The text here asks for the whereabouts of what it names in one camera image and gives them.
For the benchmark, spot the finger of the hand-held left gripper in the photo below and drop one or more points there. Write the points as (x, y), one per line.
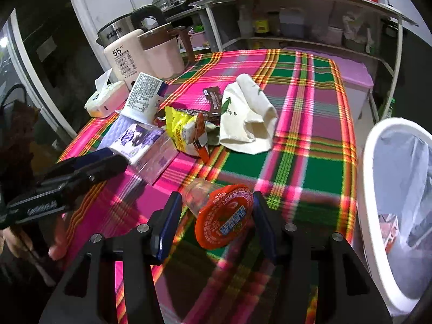
(94, 173)
(91, 158)

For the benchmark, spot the dark glass door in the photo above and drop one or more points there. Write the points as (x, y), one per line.
(44, 60)

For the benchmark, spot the pink green plaid tablecloth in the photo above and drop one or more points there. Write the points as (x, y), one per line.
(297, 162)

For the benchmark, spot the translucent plastic jerrycan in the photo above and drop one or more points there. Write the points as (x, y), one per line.
(292, 23)

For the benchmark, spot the soft tissue pack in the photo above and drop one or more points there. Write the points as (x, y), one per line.
(104, 99)

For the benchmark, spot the dark sauce bottle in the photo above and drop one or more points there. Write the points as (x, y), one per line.
(261, 25)

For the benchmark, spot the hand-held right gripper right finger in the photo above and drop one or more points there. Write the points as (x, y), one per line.
(266, 229)

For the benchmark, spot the orange red wrapper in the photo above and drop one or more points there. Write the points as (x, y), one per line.
(201, 131)

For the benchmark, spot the purple white milk carton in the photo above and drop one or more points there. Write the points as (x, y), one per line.
(135, 141)

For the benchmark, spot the clear plastic bottle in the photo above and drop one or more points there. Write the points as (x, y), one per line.
(245, 23)

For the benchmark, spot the yellow snack packet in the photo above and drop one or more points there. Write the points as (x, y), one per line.
(175, 125)

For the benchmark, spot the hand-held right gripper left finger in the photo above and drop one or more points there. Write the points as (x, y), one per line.
(167, 229)

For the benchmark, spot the white plastic tub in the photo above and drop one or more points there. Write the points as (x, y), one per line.
(334, 37)

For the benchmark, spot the cream thermal kettle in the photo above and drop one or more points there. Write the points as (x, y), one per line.
(123, 60)

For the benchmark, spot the translucent bin liner bag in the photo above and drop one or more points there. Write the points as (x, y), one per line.
(405, 175)

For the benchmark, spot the pink jug with brown lid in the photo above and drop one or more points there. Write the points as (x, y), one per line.
(158, 57)

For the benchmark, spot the pink plastic basket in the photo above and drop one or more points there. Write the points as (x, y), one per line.
(197, 40)

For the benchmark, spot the white plastic bin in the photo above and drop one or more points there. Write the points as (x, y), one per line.
(366, 189)

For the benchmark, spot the stainless steel electric kettle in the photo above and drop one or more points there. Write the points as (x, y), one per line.
(114, 30)

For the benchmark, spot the white box with pink lid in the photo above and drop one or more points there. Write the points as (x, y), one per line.
(351, 71)

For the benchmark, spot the cream cloth bag leaf print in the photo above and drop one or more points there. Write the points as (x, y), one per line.
(249, 121)

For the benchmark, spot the clear plastic packaging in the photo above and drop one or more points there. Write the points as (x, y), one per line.
(158, 160)

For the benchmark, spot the pink white carton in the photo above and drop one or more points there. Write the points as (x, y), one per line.
(388, 233)

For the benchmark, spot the small white yellow packet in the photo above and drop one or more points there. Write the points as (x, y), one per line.
(189, 131)

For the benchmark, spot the white printed yogurt cup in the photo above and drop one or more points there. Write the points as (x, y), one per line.
(143, 94)

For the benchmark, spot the person's left hand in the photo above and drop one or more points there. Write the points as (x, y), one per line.
(60, 243)

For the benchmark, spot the clear cup with orange lid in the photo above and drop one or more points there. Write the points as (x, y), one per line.
(222, 219)

